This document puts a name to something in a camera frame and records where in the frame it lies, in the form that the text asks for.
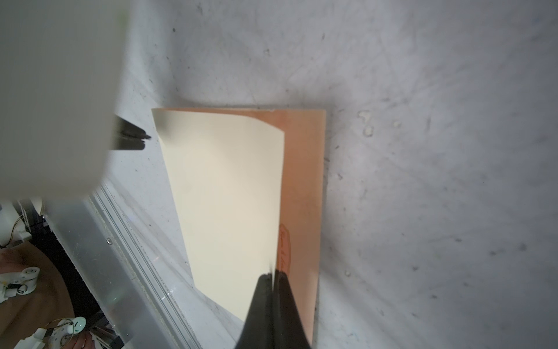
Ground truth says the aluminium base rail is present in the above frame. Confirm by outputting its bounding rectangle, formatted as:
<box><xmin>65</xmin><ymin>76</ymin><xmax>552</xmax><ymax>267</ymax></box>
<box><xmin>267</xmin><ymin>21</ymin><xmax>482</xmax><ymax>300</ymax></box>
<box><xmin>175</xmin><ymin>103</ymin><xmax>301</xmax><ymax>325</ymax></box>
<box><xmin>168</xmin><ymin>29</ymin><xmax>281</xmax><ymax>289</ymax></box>
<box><xmin>45</xmin><ymin>186</ymin><xmax>200</xmax><ymax>348</ymax></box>

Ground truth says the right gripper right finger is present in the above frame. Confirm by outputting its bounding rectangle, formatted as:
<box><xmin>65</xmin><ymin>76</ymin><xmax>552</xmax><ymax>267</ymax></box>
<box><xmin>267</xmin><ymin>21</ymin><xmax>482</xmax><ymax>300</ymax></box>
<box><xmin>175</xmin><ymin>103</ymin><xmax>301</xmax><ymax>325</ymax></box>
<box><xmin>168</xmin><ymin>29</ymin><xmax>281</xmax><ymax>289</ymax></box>
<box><xmin>273</xmin><ymin>270</ymin><xmax>311</xmax><ymax>349</ymax></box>

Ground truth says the peach lined letter paper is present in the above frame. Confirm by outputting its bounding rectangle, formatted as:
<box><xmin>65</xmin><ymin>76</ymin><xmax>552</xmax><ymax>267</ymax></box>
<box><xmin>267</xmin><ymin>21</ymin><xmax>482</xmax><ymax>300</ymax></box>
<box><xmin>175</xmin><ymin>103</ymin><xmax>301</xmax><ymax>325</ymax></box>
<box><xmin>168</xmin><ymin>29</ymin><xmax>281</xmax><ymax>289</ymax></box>
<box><xmin>153</xmin><ymin>108</ymin><xmax>326</xmax><ymax>344</ymax></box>

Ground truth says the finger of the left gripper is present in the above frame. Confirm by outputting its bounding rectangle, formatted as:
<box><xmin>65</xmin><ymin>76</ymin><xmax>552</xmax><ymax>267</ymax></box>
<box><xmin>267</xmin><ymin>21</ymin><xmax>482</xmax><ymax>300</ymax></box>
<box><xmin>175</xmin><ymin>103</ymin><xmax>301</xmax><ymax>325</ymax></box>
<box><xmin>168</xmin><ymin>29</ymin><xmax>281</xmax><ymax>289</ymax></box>
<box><xmin>115</xmin><ymin>116</ymin><xmax>151</xmax><ymax>140</ymax></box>
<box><xmin>112</xmin><ymin>138</ymin><xmax>145</xmax><ymax>151</ymax></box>

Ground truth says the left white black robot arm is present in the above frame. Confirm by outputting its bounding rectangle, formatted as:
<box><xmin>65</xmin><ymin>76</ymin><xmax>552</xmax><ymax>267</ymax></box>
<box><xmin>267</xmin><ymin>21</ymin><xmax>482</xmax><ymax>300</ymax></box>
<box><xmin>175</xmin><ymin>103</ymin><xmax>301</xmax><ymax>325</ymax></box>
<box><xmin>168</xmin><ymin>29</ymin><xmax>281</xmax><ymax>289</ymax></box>
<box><xmin>1</xmin><ymin>1</ymin><xmax>148</xmax><ymax>200</ymax></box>

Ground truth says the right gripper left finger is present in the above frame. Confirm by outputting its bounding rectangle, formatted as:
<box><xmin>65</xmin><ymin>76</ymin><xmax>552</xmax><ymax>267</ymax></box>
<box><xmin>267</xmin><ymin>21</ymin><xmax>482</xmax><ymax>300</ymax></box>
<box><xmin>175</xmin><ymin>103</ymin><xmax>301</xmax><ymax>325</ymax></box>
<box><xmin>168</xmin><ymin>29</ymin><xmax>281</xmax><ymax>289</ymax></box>
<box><xmin>235</xmin><ymin>274</ymin><xmax>274</xmax><ymax>349</ymax></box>

